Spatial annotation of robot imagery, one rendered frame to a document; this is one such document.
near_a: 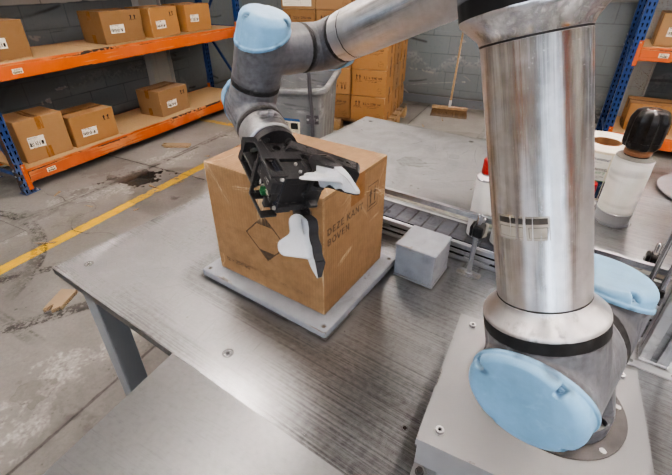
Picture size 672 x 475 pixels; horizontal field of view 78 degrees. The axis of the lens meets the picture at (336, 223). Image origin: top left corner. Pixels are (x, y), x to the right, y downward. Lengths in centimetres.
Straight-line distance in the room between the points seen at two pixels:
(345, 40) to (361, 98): 363
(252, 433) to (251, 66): 56
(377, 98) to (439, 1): 369
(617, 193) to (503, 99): 90
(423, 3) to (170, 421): 72
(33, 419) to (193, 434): 136
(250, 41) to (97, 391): 167
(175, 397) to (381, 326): 40
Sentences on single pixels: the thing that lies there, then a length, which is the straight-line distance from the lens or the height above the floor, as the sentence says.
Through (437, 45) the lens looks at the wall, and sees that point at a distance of 550.
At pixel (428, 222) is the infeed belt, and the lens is 112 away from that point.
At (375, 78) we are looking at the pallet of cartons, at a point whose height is 57.
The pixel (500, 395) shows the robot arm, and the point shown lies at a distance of 47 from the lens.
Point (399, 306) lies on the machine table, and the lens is 92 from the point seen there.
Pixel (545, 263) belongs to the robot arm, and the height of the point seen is 123.
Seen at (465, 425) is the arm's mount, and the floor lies 93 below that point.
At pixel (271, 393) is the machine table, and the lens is 78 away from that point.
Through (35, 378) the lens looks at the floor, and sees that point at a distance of 222.
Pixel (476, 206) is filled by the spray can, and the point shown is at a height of 97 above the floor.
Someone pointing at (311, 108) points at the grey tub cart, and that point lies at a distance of 282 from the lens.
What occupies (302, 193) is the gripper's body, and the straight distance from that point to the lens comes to 56.
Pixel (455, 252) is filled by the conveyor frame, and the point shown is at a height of 84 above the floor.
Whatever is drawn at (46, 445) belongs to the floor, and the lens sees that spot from 197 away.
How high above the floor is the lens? 145
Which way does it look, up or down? 31 degrees down
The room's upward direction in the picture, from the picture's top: straight up
